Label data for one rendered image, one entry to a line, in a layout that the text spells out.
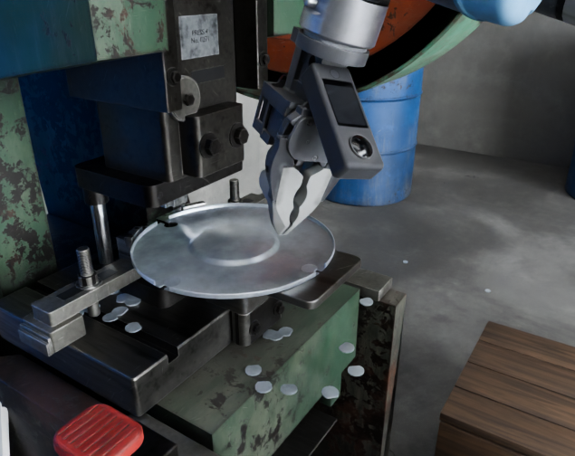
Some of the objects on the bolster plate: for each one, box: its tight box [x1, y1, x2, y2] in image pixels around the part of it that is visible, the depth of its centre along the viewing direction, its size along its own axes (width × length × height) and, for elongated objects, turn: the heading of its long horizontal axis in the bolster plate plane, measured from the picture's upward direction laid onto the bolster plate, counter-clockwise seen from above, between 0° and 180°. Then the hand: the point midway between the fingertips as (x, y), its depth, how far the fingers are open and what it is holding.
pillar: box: [90, 204, 114, 264], centre depth 80 cm, size 2×2×14 cm
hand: (286, 228), depth 59 cm, fingers closed
